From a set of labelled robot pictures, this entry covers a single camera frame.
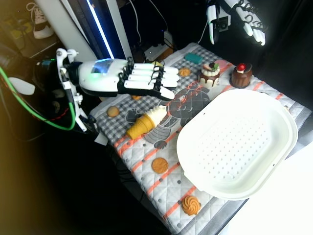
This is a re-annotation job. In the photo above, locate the round waffle toy cookie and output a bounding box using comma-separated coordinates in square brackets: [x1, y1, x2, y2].
[151, 157, 170, 175]

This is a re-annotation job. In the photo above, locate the white perforated plastic tray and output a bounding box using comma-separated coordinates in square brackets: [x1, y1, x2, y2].
[176, 88, 299, 202]

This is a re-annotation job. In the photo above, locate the black backdrop curtain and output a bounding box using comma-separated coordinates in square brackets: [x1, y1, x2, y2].
[168, 0, 313, 84]

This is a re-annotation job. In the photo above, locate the white chocolate-drip toy cake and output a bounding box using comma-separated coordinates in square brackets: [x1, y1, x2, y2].
[198, 62, 221, 90]

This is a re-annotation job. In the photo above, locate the thin white cable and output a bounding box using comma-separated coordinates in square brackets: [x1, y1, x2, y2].
[197, 21, 209, 45]
[128, 0, 143, 45]

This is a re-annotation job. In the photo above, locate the green cable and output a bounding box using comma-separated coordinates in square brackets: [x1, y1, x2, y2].
[0, 65, 77, 131]

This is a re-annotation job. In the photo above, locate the toy ice cream cone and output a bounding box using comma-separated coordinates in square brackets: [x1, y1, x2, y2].
[126, 105, 168, 141]

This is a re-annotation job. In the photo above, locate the teal rectangular block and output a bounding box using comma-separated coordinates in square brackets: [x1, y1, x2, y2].
[184, 52, 204, 65]

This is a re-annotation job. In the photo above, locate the white sneaker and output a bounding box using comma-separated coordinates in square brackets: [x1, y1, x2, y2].
[25, 1, 55, 40]

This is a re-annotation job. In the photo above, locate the grey quilt with bear print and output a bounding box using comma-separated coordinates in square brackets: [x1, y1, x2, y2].
[89, 42, 306, 235]

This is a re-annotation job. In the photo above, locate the pink round toy sweet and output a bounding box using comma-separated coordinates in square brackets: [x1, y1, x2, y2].
[216, 60, 229, 73]

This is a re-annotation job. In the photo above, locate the plain round toy cookie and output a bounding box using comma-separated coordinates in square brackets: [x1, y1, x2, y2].
[107, 106, 120, 118]

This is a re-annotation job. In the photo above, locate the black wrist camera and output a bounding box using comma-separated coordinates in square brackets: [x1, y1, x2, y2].
[216, 16, 231, 33]

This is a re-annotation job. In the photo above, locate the white power strip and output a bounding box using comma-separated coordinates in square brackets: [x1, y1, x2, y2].
[143, 30, 175, 62]

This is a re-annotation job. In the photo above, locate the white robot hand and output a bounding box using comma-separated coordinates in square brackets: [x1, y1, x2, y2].
[78, 57, 180, 101]
[206, 0, 267, 47]

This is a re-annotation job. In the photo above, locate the large swirl toy cookie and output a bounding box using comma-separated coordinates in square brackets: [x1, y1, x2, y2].
[181, 195, 202, 216]

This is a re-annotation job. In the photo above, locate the white column with blue light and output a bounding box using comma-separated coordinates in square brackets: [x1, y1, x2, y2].
[34, 0, 134, 66]

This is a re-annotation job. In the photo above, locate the brown toy cake with cherry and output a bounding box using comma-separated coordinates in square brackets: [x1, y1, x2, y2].
[230, 62, 253, 89]

